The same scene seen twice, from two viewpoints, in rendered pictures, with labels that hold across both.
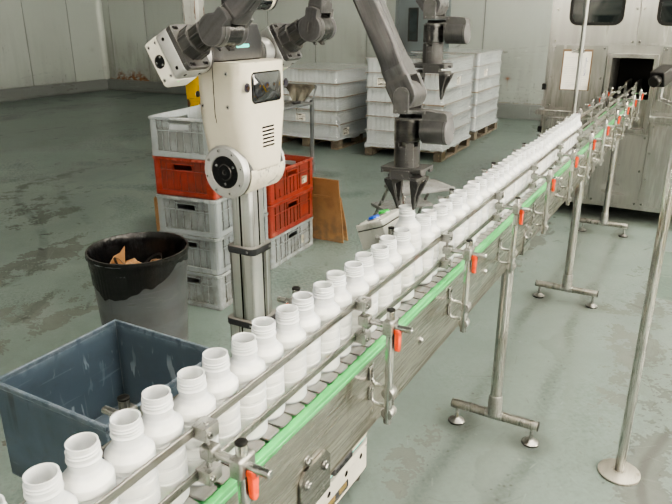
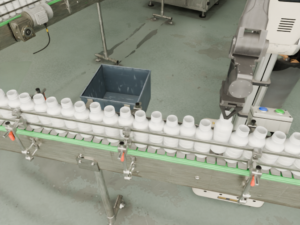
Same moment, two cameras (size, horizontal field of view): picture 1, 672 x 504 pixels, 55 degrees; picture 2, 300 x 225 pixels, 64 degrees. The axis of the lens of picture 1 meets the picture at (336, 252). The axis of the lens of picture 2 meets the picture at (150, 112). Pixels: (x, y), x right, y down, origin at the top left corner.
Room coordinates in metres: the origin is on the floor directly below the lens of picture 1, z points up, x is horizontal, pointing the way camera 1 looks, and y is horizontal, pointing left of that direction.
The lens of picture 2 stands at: (1.03, -0.63, 1.77)
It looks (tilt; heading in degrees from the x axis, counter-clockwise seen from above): 44 degrees down; 74
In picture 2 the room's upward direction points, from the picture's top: 1 degrees counter-clockwise
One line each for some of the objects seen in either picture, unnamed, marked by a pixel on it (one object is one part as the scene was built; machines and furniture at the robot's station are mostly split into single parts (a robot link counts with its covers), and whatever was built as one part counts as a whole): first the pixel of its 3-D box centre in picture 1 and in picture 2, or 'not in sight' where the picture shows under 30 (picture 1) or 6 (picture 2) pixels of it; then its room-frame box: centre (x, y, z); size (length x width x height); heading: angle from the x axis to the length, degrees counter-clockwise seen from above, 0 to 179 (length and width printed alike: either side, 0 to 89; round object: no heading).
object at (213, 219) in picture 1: (215, 203); not in sight; (3.78, 0.73, 0.55); 0.61 x 0.41 x 0.22; 158
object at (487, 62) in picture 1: (455, 91); not in sight; (9.77, -1.77, 0.59); 1.25 x 1.03 x 1.17; 152
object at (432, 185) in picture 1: (410, 207); not in sight; (4.89, -0.59, 0.21); 0.61 x 0.47 x 0.41; 24
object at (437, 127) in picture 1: (425, 115); (244, 66); (1.41, -0.19, 1.41); 0.12 x 0.09 x 0.12; 60
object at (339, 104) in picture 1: (329, 103); not in sight; (9.10, 0.09, 0.50); 1.23 x 1.05 x 1.00; 149
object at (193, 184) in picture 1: (212, 166); not in sight; (3.79, 0.73, 0.78); 0.61 x 0.41 x 0.22; 157
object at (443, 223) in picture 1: (438, 237); (271, 150); (1.57, -0.26, 1.08); 0.06 x 0.06 x 0.17
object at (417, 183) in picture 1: (408, 188); (229, 105); (1.42, -0.16, 1.25); 0.07 x 0.07 x 0.09; 61
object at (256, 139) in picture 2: (427, 242); (253, 145); (1.52, -0.23, 1.08); 0.06 x 0.06 x 0.17
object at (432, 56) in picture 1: (432, 56); not in sight; (1.90, -0.27, 1.51); 0.10 x 0.07 x 0.07; 61
